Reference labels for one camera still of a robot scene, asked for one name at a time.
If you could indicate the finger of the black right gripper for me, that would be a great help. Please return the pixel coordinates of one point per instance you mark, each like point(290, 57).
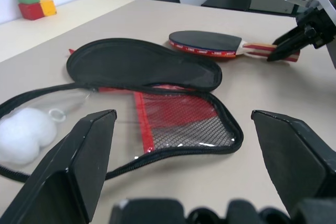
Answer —
point(291, 49)
point(292, 36)

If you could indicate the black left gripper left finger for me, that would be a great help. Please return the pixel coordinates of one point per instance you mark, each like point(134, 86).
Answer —
point(65, 161)

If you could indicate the black and red paddle case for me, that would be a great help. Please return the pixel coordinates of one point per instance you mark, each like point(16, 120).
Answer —
point(131, 64)

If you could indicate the table tennis paddle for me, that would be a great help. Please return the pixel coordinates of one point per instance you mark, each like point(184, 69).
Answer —
point(204, 39)

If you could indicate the yellow cube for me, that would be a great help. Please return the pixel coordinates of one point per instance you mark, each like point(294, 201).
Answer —
point(48, 6)

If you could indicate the black padded seat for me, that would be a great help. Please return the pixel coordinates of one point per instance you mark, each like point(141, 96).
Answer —
point(228, 1)

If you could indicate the white table tennis ball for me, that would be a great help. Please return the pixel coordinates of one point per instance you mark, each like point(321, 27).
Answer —
point(18, 151)
point(29, 120)
point(46, 136)

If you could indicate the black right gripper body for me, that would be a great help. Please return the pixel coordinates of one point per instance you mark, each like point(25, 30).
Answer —
point(321, 28)

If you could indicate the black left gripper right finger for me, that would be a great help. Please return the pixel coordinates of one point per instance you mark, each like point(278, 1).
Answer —
point(296, 155)

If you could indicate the red cube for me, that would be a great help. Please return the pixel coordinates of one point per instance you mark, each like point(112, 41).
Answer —
point(31, 11)

